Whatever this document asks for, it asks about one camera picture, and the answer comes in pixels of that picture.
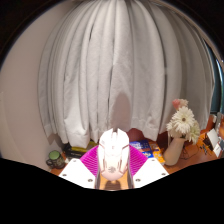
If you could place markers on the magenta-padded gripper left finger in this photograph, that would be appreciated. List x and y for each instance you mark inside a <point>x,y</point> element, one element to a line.
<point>77,171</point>

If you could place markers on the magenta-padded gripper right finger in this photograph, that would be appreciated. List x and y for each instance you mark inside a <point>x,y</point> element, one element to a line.
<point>150,171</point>

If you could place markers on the white and pink computer mouse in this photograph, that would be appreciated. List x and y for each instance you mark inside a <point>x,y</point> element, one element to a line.
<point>113,155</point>

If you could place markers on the dark book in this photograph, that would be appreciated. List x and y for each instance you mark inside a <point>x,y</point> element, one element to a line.
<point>73,154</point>

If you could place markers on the yellow and black book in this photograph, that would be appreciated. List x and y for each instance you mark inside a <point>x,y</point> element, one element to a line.
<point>83,149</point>

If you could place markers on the dark green mug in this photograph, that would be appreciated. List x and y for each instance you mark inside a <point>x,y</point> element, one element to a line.
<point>56,159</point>

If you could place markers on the blue book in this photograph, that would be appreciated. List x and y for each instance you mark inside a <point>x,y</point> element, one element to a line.
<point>142,148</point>

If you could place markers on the cream ceramic vase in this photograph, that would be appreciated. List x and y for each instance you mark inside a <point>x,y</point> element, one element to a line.
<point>174,152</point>

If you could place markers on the white and pink flowers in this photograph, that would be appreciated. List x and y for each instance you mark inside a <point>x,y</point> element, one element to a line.
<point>182,121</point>

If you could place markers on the white curtain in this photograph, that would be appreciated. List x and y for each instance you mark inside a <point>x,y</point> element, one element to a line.
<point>116,66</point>

